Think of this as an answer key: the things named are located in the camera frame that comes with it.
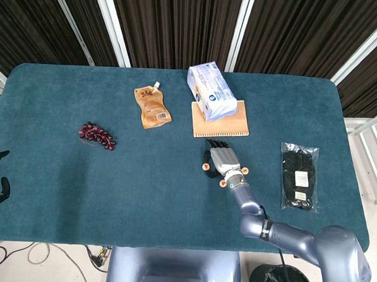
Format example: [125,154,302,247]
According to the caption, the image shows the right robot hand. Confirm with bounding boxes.
[201,138,244,182]

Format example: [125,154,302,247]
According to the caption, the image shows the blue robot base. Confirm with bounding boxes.
[105,244,244,282]

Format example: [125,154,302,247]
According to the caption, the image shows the kraft spiral notebook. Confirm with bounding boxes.
[189,97,252,141]

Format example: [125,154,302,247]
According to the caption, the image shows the white blue tissue pack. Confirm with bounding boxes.
[184,59,241,124]

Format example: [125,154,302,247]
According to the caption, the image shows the black gloves in plastic bag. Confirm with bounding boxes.
[277,141,322,213]

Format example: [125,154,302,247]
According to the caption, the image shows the orange spout pouch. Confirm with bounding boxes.
[132,79,175,131]

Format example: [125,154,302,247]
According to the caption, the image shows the teal table cloth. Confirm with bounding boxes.
[0,61,377,261]

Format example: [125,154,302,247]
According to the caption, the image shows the dark red grape bunch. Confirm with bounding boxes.
[77,120,118,151]

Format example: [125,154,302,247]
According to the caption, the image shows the dark brown curtain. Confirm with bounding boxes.
[0,0,377,120]

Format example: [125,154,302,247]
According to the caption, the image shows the white metal rack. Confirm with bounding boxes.
[339,103,377,205]

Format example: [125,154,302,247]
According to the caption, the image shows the white floor cable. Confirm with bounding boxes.
[25,241,92,282]

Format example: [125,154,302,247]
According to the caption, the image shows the black arm cable with connector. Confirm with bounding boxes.
[255,206,298,282]

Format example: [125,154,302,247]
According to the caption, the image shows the white frame post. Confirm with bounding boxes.
[88,0,135,69]
[329,3,377,88]
[225,0,257,74]
[44,0,99,67]

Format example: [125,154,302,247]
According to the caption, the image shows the black power plug cable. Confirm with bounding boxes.
[83,244,113,273]

